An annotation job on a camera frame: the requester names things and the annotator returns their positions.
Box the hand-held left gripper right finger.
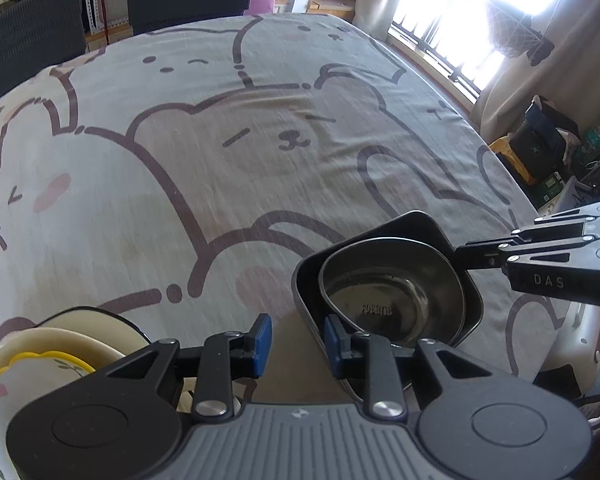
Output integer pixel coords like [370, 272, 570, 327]
[324, 314, 499, 422]

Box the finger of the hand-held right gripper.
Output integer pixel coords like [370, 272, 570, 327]
[534, 207, 599, 234]
[455, 232, 600, 272]

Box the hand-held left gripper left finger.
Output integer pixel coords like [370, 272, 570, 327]
[105, 312, 274, 424]

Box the large square steel tray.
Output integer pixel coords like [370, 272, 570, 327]
[292, 211, 483, 397]

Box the round steel bowl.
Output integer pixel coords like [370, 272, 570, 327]
[319, 237, 467, 350]

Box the white square plate black rim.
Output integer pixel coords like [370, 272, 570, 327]
[37, 306, 154, 361]

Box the cream oval baking dish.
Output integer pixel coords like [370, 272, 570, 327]
[0, 327, 246, 480]

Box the white floral bowl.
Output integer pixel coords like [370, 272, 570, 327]
[0, 350, 99, 480]

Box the black bag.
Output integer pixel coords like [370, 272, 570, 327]
[510, 95, 581, 187]

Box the beige curtain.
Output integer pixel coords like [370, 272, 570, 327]
[472, 0, 600, 147]

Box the bear printed tablecloth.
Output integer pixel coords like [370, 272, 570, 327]
[0, 12, 600, 480]

